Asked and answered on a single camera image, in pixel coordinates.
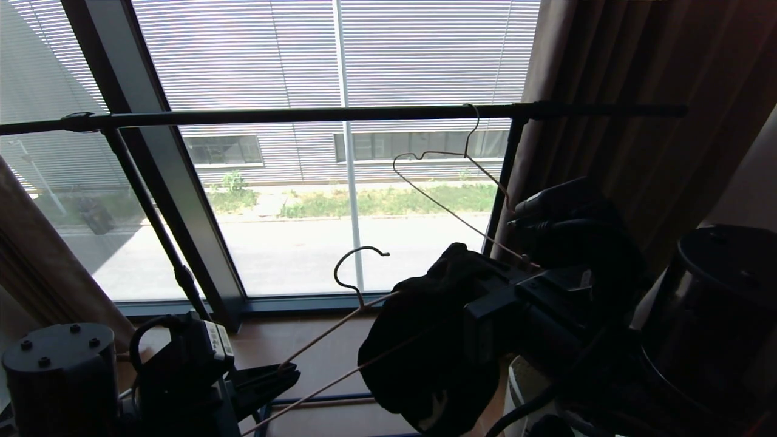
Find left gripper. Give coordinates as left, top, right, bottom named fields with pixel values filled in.
left=131, top=376, right=243, bottom=437

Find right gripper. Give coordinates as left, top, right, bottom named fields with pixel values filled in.
left=463, top=266, right=603, bottom=368

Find black shorts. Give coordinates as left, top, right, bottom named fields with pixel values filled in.
left=357, top=242, right=507, bottom=435

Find pink clothes hanger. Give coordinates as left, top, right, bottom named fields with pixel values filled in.
left=240, top=245, right=402, bottom=437
left=392, top=103, right=542, bottom=271

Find white laundry basket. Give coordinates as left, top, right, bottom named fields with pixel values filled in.
left=504, top=355, right=550, bottom=437

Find black clothes rack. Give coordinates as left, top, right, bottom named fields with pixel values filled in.
left=0, top=100, right=690, bottom=437

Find brown curtain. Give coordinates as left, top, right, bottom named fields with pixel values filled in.
left=0, top=157, right=137, bottom=353
left=480, top=0, right=777, bottom=286

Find window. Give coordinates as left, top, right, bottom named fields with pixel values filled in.
left=0, top=0, right=541, bottom=319

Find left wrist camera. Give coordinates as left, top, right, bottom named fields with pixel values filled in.
left=129, top=311, right=236, bottom=395

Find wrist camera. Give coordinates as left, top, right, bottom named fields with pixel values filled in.
left=129, top=311, right=236, bottom=395
left=507, top=177, right=645, bottom=283

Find black cable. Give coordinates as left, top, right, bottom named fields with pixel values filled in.
left=484, top=337, right=608, bottom=437

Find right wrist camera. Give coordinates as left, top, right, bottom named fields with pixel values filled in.
left=507, top=177, right=645, bottom=283

